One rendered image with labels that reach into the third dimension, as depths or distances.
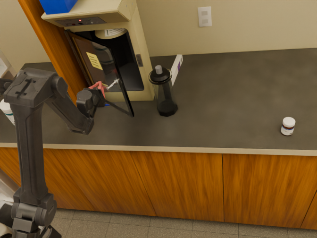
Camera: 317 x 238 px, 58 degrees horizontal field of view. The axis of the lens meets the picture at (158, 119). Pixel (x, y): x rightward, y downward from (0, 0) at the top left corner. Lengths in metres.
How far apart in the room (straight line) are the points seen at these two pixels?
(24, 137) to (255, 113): 1.00
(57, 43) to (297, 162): 1.20
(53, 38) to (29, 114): 0.71
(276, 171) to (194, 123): 0.45
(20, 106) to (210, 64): 1.18
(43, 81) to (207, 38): 1.19
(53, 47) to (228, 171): 1.00
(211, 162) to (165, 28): 0.82
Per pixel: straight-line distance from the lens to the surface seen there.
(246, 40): 1.78
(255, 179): 1.53
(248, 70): 1.64
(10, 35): 2.20
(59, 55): 1.42
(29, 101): 0.72
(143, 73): 1.41
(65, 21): 1.27
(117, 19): 1.21
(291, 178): 1.54
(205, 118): 1.38
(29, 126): 0.76
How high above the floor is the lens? 1.96
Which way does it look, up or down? 46 degrees down
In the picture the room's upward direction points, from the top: 15 degrees counter-clockwise
